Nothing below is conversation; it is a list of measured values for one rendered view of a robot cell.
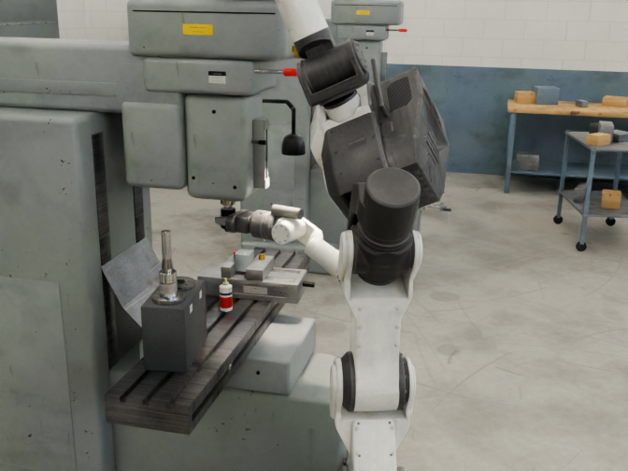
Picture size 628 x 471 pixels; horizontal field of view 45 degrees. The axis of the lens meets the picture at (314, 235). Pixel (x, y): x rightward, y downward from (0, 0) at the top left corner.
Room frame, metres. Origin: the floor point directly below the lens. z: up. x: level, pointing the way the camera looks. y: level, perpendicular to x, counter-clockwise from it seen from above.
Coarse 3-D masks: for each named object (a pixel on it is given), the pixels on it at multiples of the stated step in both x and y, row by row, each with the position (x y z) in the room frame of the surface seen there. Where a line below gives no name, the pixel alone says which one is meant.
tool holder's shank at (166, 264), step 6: (162, 234) 1.87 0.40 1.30; (168, 234) 1.87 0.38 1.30; (162, 240) 1.87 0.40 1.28; (168, 240) 1.87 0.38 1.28; (162, 246) 1.87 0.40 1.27; (168, 246) 1.87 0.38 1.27; (168, 252) 1.87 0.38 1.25; (168, 258) 1.87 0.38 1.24; (162, 264) 1.87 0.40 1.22; (168, 264) 1.87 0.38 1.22; (168, 270) 1.87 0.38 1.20
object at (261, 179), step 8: (256, 120) 2.23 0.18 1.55; (264, 120) 2.23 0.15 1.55; (256, 128) 2.23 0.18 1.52; (264, 128) 2.22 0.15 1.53; (256, 136) 2.23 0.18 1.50; (264, 136) 2.23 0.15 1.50; (256, 144) 2.23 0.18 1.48; (256, 152) 2.23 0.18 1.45; (264, 152) 2.23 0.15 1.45; (256, 160) 2.23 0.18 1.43; (264, 160) 2.23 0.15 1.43; (256, 168) 2.23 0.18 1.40; (264, 168) 2.23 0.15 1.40; (256, 176) 2.23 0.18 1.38; (264, 176) 2.23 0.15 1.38; (256, 184) 2.23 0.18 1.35; (264, 184) 2.22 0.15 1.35
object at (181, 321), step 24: (192, 288) 1.96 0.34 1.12; (144, 312) 1.83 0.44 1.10; (168, 312) 1.82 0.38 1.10; (192, 312) 1.88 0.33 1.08; (144, 336) 1.83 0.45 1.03; (168, 336) 1.82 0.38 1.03; (192, 336) 1.88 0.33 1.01; (144, 360) 1.83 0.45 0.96; (168, 360) 1.82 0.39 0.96; (192, 360) 1.87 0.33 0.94
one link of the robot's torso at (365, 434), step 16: (336, 368) 1.60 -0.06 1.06; (336, 384) 1.58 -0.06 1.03; (336, 400) 1.58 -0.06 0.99; (336, 416) 1.59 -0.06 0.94; (352, 416) 1.61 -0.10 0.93; (368, 416) 1.61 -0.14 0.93; (384, 416) 1.61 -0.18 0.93; (400, 416) 1.61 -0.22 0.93; (352, 432) 1.58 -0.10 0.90; (368, 432) 1.58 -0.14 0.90; (384, 432) 1.58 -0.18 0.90; (400, 432) 1.60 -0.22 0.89; (352, 448) 1.57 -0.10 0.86; (368, 448) 1.56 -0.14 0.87; (384, 448) 1.56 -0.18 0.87; (352, 464) 1.56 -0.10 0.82; (368, 464) 1.54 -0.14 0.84; (384, 464) 1.55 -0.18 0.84
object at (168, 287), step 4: (176, 276) 1.88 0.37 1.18; (160, 280) 1.87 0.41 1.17; (164, 280) 1.86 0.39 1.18; (168, 280) 1.86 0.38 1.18; (172, 280) 1.86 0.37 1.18; (176, 280) 1.88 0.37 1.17; (160, 284) 1.87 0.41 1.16; (164, 284) 1.86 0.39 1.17; (168, 284) 1.86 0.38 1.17; (172, 284) 1.86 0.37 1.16; (176, 284) 1.88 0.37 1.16; (160, 288) 1.87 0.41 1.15; (164, 288) 1.86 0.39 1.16; (168, 288) 1.86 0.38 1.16; (172, 288) 1.86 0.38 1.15; (176, 288) 1.87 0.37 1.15; (160, 292) 1.87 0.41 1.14; (164, 292) 1.86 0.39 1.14; (168, 292) 1.86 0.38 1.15; (172, 292) 1.86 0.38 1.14; (176, 292) 1.87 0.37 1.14; (164, 296) 1.86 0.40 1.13; (168, 296) 1.86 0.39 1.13; (172, 296) 1.86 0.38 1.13
